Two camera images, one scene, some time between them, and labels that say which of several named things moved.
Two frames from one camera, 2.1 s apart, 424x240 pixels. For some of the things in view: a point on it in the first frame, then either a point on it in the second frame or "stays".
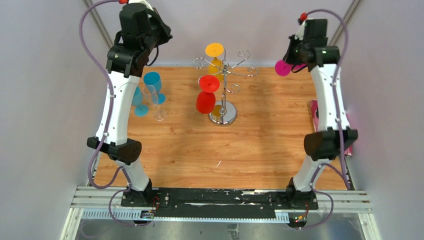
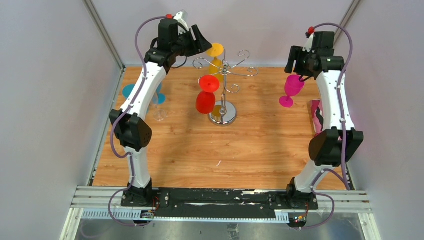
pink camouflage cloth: x=314 y=105 stays
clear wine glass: x=150 y=93 stays
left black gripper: x=154 y=17 -> x=199 y=45
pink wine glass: x=283 y=68 -> x=293 y=86
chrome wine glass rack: x=225 y=112 stays
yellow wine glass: x=215 y=67 stays
